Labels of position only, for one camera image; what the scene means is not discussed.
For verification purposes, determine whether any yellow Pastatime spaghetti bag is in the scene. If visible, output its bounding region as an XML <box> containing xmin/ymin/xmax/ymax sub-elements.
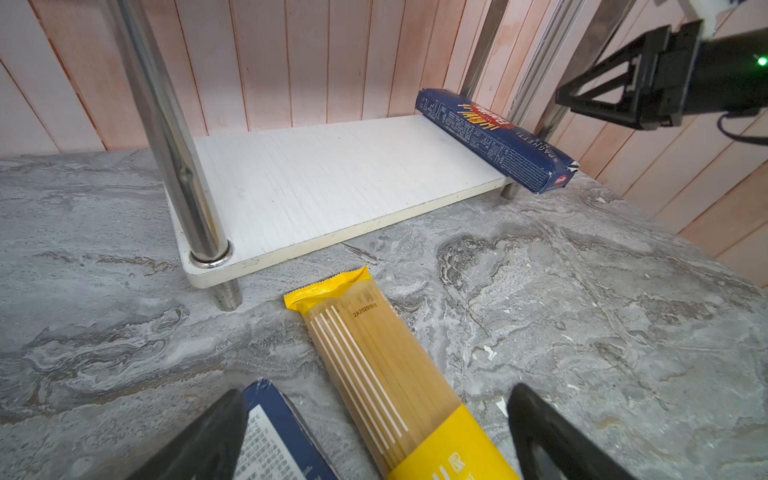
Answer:
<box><xmin>284</xmin><ymin>267</ymin><xmax>517</xmax><ymax>479</ymax></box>

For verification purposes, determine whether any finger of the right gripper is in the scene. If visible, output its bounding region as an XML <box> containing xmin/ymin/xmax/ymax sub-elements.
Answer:
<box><xmin>555</xmin><ymin>26</ymin><xmax>669</xmax><ymax>102</ymax></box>
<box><xmin>555</xmin><ymin>89</ymin><xmax>642</xmax><ymax>129</ymax></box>

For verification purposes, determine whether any narrow blue Barilla spaghetti box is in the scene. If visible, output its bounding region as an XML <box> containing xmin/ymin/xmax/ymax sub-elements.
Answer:
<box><xmin>415</xmin><ymin>88</ymin><xmax>579</xmax><ymax>194</ymax></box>

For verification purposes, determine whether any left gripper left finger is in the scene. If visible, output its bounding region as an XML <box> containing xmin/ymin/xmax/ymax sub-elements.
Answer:
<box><xmin>129</xmin><ymin>389</ymin><xmax>248</xmax><ymax>479</ymax></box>

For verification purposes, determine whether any wide blue Barilla pasta box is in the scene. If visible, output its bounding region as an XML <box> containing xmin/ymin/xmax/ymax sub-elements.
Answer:
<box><xmin>233</xmin><ymin>379</ymin><xmax>338</xmax><ymax>480</ymax></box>

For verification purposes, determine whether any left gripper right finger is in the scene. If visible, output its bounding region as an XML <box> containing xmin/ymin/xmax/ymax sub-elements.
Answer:
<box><xmin>507</xmin><ymin>383</ymin><xmax>633</xmax><ymax>479</ymax></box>

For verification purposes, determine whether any white two-tier shelf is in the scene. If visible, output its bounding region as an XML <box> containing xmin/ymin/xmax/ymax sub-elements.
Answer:
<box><xmin>103</xmin><ymin>1</ymin><xmax>519</xmax><ymax>311</ymax></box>

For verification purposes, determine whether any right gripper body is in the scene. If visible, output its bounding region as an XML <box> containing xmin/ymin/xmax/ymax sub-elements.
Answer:
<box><xmin>635</xmin><ymin>20</ymin><xmax>767</xmax><ymax>129</ymax></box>

